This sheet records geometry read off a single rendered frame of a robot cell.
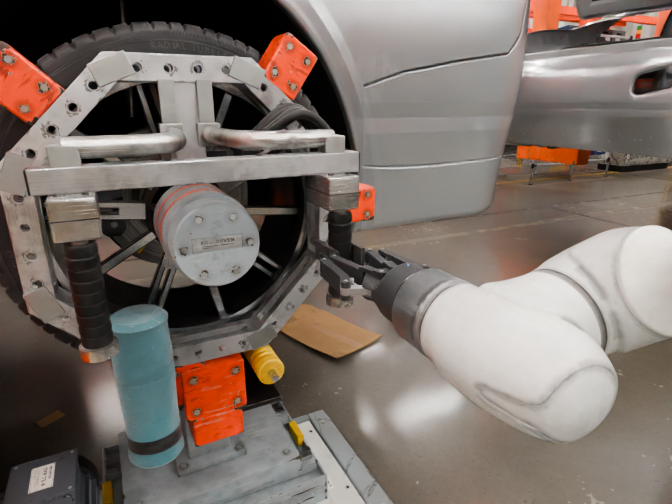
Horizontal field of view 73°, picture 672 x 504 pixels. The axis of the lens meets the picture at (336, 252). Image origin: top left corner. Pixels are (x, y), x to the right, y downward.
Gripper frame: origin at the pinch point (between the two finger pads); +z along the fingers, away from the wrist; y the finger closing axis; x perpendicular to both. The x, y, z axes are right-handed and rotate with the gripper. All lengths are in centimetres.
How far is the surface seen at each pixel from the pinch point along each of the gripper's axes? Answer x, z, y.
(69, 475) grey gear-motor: -40, 19, -43
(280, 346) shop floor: -83, 114, 29
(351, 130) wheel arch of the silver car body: 15.7, 35.9, 21.8
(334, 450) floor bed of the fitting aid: -75, 37, 18
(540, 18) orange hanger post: 94, 265, 345
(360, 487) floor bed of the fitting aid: -75, 22, 18
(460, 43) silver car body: 36, 35, 52
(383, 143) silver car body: 12.5, 35.4, 30.4
